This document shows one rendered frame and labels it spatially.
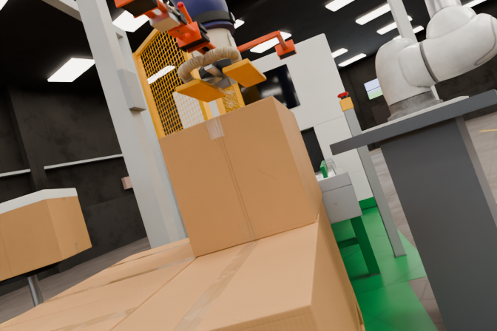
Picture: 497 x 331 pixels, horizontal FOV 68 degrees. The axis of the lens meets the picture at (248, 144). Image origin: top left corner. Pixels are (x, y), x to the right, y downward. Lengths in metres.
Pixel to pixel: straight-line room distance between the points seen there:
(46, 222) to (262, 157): 1.50
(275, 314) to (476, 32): 1.08
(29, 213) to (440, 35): 2.12
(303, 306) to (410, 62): 1.02
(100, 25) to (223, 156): 2.12
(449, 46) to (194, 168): 0.90
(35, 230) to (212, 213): 1.37
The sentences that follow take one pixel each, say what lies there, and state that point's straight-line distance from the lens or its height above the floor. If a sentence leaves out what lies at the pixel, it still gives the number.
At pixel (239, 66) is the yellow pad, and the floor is 1.11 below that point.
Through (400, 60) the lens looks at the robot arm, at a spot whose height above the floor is 0.95.
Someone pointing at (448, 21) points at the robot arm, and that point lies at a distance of 1.42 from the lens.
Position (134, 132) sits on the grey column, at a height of 1.29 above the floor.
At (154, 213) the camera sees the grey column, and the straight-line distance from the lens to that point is 2.77.
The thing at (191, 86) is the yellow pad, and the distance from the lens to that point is 1.36.
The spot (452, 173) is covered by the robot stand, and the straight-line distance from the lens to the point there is 1.35.
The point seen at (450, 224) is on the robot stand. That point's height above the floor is 0.38.
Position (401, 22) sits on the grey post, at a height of 1.88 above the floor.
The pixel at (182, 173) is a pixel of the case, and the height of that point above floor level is 0.81.
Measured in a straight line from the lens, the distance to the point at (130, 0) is 0.96.
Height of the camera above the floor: 0.74
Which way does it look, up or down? 5 degrees up
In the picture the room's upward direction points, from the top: 18 degrees counter-clockwise
